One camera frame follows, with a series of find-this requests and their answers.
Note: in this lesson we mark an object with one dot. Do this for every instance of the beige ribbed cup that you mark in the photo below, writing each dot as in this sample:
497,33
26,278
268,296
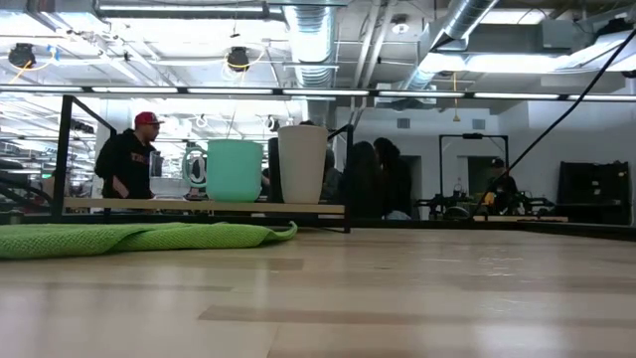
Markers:
302,164

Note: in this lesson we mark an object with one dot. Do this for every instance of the teal mug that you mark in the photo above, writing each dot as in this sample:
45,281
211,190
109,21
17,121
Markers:
233,171

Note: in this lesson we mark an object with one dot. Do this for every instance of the person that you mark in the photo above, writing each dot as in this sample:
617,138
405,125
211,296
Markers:
332,179
502,184
397,179
126,164
365,184

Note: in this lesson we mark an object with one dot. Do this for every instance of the long light bar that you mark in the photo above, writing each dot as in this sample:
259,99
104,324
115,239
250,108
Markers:
323,92

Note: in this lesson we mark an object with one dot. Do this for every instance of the black ceiling fixture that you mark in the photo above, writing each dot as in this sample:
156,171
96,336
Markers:
21,54
238,58

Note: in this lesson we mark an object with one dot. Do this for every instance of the black metal stand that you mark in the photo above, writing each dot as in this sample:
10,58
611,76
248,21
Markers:
472,135

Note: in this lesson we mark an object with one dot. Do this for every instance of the green cloth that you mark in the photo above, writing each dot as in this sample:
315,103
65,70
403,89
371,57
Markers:
124,238

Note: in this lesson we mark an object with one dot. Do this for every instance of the black cabinet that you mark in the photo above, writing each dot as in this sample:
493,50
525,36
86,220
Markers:
593,189

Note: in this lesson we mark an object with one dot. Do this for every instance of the wooden shelf with black frame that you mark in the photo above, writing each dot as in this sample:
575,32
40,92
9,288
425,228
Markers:
199,205

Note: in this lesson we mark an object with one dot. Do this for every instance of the silver ceiling duct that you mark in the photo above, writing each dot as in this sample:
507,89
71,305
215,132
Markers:
467,17
310,40

